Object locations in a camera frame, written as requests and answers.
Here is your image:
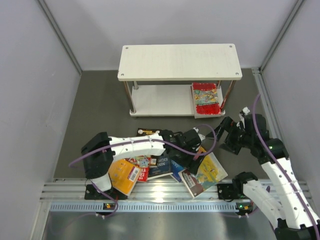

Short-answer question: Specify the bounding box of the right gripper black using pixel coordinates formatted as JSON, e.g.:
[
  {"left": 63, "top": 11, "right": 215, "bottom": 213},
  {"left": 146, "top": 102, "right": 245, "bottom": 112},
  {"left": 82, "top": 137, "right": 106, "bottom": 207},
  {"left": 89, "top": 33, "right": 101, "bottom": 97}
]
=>
[{"left": 206, "top": 116, "right": 254, "bottom": 154}]

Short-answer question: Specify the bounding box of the blue Jane Eyre book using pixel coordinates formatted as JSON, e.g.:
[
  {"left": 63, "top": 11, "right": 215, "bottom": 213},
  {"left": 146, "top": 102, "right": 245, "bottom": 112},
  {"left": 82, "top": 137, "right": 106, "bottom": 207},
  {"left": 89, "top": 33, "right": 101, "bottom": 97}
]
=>
[{"left": 170, "top": 160, "right": 185, "bottom": 183}]

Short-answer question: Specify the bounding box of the yellow brown paperback book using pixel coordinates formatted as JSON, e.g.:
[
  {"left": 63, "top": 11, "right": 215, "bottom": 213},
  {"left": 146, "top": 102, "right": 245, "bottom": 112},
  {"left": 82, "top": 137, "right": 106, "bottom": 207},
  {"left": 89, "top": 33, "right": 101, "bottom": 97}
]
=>
[{"left": 178, "top": 152, "right": 228, "bottom": 199}]

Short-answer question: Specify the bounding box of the red white book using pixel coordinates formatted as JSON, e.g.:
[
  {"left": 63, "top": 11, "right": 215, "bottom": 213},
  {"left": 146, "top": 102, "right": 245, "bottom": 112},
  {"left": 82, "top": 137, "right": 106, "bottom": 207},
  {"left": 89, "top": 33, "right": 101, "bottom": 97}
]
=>
[{"left": 191, "top": 83, "right": 226, "bottom": 119}]

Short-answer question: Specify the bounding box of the red comic cover book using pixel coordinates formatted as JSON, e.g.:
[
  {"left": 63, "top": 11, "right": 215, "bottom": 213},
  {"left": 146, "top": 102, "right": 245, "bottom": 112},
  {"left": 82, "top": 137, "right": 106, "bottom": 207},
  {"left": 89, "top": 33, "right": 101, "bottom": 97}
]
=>
[{"left": 191, "top": 82, "right": 223, "bottom": 115}]

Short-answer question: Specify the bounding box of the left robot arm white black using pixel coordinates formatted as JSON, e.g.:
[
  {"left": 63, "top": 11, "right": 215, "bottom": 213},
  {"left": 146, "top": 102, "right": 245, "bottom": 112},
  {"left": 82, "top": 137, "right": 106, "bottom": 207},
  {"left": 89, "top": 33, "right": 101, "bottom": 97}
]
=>
[{"left": 81, "top": 128, "right": 205, "bottom": 199}]

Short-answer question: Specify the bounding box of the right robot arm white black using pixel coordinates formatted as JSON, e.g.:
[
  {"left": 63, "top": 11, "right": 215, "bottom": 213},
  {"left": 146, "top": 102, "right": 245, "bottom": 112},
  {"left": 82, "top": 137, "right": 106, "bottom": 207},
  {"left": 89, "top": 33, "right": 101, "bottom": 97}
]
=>
[{"left": 214, "top": 107, "right": 320, "bottom": 240}]

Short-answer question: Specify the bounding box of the dark blue Nineteen Eighty-Four book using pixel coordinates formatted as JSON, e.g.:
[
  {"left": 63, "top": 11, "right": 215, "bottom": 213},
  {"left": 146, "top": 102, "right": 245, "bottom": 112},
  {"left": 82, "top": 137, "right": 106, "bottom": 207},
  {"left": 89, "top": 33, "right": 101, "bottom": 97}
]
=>
[{"left": 147, "top": 154, "right": 173, "bottom": 181}]

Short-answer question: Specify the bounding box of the red treehouse book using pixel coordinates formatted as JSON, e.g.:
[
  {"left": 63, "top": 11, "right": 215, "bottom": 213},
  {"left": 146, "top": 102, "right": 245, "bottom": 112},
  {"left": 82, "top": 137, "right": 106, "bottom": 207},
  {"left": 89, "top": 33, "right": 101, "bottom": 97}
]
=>
[{"left": 125, "top": 155, "right": 152, "bottom": 182}]

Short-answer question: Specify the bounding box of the black treehouse book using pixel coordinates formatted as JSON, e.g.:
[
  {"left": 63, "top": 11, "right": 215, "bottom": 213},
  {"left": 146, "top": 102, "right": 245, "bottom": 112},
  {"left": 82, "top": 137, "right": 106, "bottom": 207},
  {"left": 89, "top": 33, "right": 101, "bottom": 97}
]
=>
[{"left": 136, "top": 128, "right": 161, "bottom": 137}]

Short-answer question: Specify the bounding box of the orange yellow book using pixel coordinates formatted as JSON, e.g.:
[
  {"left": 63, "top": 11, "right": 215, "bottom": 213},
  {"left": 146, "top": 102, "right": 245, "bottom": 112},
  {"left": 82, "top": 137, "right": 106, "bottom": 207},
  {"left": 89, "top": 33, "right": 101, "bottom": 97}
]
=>
[{"left": 108, "top": 159, "right": 141, "bottom": 196}]

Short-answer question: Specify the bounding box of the white two-tier shelf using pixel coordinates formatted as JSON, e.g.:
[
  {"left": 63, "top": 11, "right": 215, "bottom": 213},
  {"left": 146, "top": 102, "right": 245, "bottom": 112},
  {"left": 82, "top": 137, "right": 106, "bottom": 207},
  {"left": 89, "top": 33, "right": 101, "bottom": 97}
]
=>
[{"left": 117, "top": 43, "right": 243, "bottom": 117}]

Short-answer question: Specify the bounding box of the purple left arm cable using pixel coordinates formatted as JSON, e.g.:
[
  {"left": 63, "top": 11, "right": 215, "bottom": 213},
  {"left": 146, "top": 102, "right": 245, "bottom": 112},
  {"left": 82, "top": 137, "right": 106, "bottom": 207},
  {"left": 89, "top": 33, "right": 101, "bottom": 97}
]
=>
[{"left": 68, "top": 124, "right": 218, "bottom": 218}]

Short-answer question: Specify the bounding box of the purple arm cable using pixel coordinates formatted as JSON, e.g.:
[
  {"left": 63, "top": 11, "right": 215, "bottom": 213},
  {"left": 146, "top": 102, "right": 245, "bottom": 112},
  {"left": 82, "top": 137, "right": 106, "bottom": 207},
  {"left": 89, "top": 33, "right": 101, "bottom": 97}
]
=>
[
  {"left": 224, "top": 93, "right": 320, "bottom": 226},
  {"left": 68, "top": 124, "right": 218, "bottom": 218}
]

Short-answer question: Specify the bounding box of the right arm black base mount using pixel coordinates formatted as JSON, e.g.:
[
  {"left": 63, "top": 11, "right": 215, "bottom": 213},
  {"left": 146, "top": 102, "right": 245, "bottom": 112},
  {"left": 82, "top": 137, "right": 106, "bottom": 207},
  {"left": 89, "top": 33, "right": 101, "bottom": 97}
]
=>
[{"left": 216, "top": 183, "right": 247, "bottom": 202}]

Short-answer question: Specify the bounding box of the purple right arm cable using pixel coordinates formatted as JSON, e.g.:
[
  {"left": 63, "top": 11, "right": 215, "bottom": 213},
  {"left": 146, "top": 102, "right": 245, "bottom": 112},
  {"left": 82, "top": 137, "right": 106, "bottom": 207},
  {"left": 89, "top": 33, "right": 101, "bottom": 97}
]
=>
[{"left": 224, "top": 93, "right": 320, "bottom": 226}]

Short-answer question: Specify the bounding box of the aluminium rail base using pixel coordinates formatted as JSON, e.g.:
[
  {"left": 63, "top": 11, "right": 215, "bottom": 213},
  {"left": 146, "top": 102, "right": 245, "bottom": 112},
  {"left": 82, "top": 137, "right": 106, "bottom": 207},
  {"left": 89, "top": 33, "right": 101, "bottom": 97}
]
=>
[{"left": 40, "top": 178, "right": 251, "bottom": 213}]

